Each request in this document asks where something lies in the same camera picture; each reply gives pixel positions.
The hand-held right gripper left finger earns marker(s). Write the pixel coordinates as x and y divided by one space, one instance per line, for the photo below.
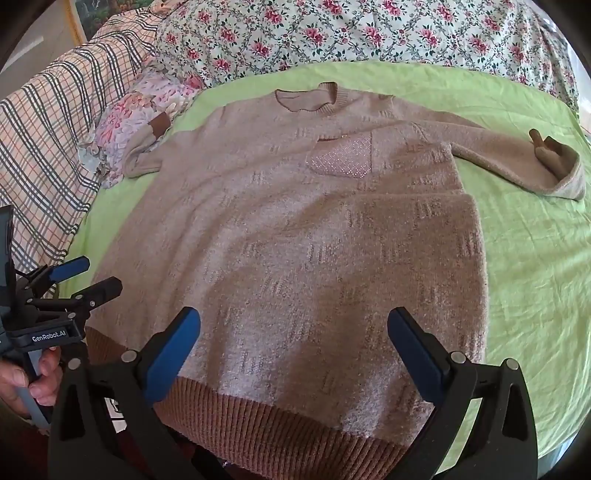
171 354

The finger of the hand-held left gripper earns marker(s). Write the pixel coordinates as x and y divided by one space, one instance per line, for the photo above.
69 270
99 290

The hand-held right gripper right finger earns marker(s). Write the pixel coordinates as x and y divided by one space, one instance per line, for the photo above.
418 355

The beige knit sweater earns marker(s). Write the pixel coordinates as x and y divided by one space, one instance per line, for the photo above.
286 240

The person's left hand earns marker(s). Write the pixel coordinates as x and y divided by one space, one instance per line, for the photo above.
44 381

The plaid blanket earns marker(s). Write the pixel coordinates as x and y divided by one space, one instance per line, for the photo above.
51 152

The light green bed sheet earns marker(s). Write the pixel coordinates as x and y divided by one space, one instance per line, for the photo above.
521 277

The pastel floral pillow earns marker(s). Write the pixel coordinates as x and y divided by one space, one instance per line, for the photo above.
134 124

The red floral quilt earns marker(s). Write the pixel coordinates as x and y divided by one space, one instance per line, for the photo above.
351 37

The framed wall picture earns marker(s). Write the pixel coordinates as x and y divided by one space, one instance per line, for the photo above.
87 18

